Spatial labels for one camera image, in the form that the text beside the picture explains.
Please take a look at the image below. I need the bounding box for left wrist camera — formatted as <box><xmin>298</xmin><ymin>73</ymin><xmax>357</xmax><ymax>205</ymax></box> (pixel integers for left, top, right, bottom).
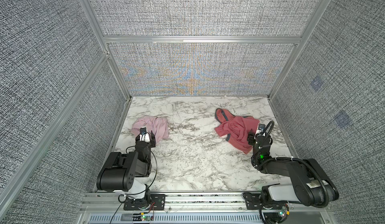
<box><xmin>139</xmin><ymin>127</ymin><xmax>151</xmax><ymax>143</ymax></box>

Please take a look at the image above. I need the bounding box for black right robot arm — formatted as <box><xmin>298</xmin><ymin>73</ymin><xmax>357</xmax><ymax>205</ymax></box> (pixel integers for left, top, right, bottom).
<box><xmin>247</xmin><ymin>132</ymin><xmax>339</xmax><ymax>208</ymax></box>

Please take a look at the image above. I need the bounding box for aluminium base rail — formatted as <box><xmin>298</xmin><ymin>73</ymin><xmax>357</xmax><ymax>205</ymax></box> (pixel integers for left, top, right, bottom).
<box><xmin>76</xmin><ymin>190</ymin><xmax>337</xmax><ymax>224</ymax></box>

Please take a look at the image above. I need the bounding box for aluminium cage frame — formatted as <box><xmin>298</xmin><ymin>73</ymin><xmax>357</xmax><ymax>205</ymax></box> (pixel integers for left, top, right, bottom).
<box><xmin>0</xmin><ymin>0</ymin><xmax>342</xmax><ymax>213</ymax></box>

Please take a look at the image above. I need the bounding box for light pink cloth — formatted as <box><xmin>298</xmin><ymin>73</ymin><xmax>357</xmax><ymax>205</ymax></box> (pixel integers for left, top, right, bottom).
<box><xmin>131</xmin><ymin>116</ymin><xmax>169</xmax><ymax>142</ymax></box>

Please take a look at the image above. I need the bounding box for dark red ribbed cloth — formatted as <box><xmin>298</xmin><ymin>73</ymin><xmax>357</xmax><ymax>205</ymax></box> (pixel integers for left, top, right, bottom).
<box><xmin>215</xmin><ymin>108</ymin><xmax>260</xmax><ymax>154</ymax></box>

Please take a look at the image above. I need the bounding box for black corrugated cable conduit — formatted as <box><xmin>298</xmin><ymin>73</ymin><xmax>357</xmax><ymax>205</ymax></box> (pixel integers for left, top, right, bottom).
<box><xmin>251</xmin><ymin>120</ymin><xmax>330</xmax><ymax>208</ymax></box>

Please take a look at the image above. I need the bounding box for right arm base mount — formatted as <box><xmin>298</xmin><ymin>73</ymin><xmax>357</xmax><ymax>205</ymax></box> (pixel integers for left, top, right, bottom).
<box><xmin>242</xmin><ymin>192</ymin><xmax>290</xmax><ymax>224</ymax></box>

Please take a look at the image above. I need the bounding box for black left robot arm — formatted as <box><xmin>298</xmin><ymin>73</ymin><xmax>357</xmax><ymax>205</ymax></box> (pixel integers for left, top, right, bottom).
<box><xmin>96</xmin><ymin>132</ymin><xmax>156</xmax><ymax>192</ymax></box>

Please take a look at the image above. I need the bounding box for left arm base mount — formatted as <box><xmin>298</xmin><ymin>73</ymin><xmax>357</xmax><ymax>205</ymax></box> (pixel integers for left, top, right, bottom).
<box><xmin>118</xmin><ymin>191</ymin><xmax>166</xmax><ymax>223</ymax></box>

